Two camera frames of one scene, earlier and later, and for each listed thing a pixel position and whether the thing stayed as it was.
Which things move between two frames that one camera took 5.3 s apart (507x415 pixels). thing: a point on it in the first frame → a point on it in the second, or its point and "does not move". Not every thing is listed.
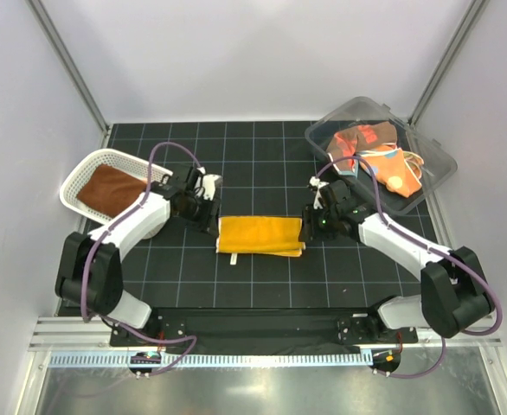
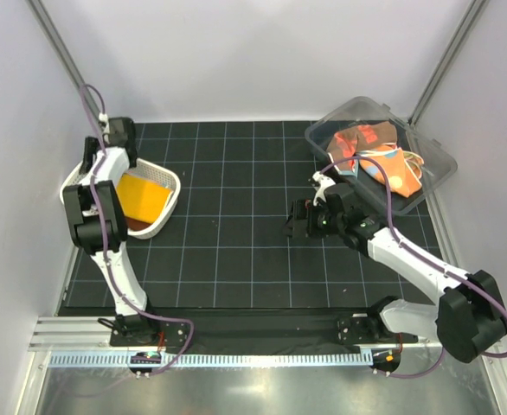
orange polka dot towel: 400,170 does not move
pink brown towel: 344,144 does not move
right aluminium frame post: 466,24 does not move
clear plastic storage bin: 387,165 does not move
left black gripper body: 195,206 → 105,141
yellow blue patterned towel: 259,235 → 143,198
